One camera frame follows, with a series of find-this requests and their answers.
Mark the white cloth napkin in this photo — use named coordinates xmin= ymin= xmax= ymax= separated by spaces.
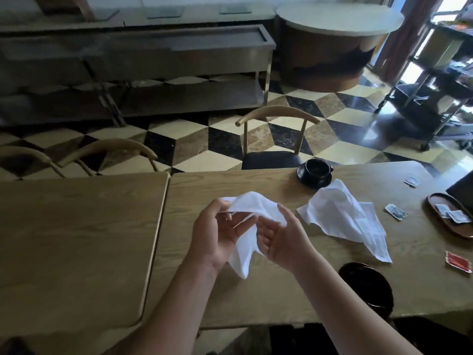
xmin=221 ymin=191 xmax=287 ymax=280
xmin=296 ymin=179 xmax=393 ymax=264

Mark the person's left hand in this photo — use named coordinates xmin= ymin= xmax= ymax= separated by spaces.
xmin=186 ymin=198 xmax=257 ymax=272

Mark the glass square plate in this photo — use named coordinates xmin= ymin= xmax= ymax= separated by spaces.
xmin=146 ymin=5 xmax=186 ymax=20

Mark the person's left forearm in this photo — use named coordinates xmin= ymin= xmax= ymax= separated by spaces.
xmin=120 ymin=255 xmax=222 ymax=355

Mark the red sachet packet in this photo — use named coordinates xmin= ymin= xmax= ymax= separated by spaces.
xmin=445 ymin=251 xmax=473 ymax=274

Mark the white grey sachet packet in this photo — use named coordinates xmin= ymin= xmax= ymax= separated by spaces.
xmin=385 ymin=203 xmax=408 ymax=221

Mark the wooden chair backrest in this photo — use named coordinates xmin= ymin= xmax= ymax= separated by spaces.
xmin=55 ymin=138 xmax=160 ymax=177
xmin=0 ymin=145 xmax=68 ymax=179

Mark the black round plate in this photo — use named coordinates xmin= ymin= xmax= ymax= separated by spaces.
xmin=338 ymin=262 xmax=394 ymax=319

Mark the wooden chair with black seat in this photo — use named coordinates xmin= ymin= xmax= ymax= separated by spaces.
xmin=235 ymin=105 xmax=321 ymax=171

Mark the brown curtain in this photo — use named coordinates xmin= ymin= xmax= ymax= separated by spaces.
xmin=372 ymin=0 xmax=446 ymax=85

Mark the round table with white top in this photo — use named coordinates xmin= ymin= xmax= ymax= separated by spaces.
xmin=275 ymin=1 xmax=405 ymax=93

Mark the oval wooden tray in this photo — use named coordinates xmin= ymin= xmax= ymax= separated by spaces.
xmin=425 ymin=192 xmax=473 ymax=239

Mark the stainless steel counter table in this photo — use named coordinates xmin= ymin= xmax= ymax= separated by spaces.
xmin=0 ymin=24 xmax=277 ymax=127

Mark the black coffee cup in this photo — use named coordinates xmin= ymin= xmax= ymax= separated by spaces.
xmin=304 ymin=159 xmax=334 ymax=180

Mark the black saucer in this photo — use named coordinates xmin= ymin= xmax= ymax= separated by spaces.
xmin=296 ymin=163 xmax=333 ymax=189

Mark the person's right hand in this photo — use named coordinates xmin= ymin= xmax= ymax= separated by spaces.
xmin=255 ymin=203 xmax=319 ymax=275

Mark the black metal service cart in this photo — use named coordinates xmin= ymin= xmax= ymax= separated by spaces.
xmin=374 ymin=9 xmax=473 ymax=152

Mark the person's right forearm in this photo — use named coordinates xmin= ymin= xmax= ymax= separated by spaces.
xmin=288 ymin=255 xmax=423 ymax=355

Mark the black flat object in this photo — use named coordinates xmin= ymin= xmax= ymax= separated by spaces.
xmin=445 ymin=170 xmax=473 ymax=215

